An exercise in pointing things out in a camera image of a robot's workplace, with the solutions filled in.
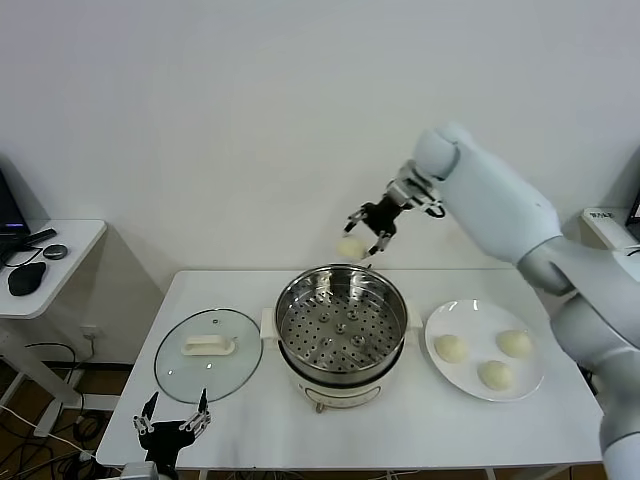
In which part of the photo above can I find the white floor cable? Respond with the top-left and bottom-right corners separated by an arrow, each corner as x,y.
0,403 -> 99,461

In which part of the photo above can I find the white side table with mouse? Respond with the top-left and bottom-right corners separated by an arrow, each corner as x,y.
0,219 -> 109,439

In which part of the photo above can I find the white side table with label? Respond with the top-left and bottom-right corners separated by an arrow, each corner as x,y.
579,207 -> 640,251

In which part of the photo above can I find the black laptop computer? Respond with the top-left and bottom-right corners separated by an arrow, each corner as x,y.
0,164 -> 31,269

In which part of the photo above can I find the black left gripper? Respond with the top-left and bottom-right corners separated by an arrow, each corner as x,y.
132,387 -> 214,465

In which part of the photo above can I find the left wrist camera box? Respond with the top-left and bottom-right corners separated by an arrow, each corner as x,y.
121,461 -> 162,480

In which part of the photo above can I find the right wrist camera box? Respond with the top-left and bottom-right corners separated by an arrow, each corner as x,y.
387,162 -> 446,219

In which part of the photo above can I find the black remote bar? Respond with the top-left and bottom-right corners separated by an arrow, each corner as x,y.
22,228 -> 58,247

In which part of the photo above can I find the black computer mouse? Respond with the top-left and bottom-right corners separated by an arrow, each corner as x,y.
7,262 -> 48,298

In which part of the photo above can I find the perforated steel steamer basket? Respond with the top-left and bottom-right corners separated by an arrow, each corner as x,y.
274,265 -> 409,375

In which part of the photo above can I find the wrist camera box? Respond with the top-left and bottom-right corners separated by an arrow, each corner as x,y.
121,461 -> 162,480
387,162 -> 446,219

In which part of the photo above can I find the white electric cooker pot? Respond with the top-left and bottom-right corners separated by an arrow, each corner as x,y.
259,297 -> 423,415

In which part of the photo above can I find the black looped floor cable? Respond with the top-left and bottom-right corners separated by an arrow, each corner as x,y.
24,342 -> 84,387

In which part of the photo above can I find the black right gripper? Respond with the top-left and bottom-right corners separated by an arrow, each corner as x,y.
342,196 -> 401,259

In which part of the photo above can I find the white round plate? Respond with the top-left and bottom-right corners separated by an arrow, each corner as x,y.
423,298 -> 546,402

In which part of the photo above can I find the white steamed baozi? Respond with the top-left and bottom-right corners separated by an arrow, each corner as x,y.
494,328 -> 532,359
477,359 -> 516,392
335,235 -> 367,260
433,333 -> 470,365

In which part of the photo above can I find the thin black desk cable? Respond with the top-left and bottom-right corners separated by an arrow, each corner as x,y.
2,245 -> 44,271

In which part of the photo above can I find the glass lid with white handle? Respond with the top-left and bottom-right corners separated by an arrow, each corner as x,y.
153,308 -> 265,405

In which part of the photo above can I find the dark laptop with lit screen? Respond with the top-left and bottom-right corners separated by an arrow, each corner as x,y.
625,184 -> 640,226

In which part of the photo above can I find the black floor cable tangle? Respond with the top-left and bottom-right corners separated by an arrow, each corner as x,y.
0,414 -> 101,480

